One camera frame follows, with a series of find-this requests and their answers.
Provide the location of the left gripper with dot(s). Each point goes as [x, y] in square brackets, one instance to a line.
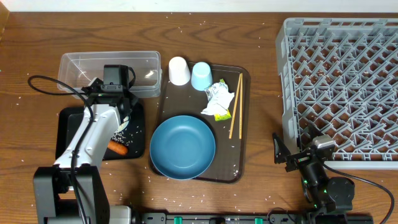
[132, 98]

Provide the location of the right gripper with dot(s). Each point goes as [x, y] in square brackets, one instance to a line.
[296, 159]

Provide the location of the light blue rice bowl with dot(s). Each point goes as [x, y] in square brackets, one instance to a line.
[123, 125]

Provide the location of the orange carrot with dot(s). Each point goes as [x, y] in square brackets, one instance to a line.
[118, 148]

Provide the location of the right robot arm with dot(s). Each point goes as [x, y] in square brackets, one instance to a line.
[331, 197]

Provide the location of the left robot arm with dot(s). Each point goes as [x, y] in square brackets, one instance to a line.
[71, 190]

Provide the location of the grey dishwasher rack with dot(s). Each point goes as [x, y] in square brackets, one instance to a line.
[339, 76]

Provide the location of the black plastic tray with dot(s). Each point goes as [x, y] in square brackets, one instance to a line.
[132, 136]

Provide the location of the clear plastic container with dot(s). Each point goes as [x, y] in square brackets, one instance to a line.
[78, 69]

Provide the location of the white plastic cup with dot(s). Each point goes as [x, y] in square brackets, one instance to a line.
[179, 73]

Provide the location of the dark blue plate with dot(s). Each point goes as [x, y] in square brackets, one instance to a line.
[182, 147]

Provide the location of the left wooden chopstick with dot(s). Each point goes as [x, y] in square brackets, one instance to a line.
[235, 106]

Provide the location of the brown serving tray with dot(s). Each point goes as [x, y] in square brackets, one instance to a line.
[228, 164]

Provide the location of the light blue plastic cup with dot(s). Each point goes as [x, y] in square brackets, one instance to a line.
[201, 76]

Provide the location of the yellow green wrapper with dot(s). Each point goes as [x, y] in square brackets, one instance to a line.
[222, 116]

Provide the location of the crumpled white paper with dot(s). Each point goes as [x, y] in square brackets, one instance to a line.
[211, 107]

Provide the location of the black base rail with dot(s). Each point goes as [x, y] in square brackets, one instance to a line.
[248, 218]

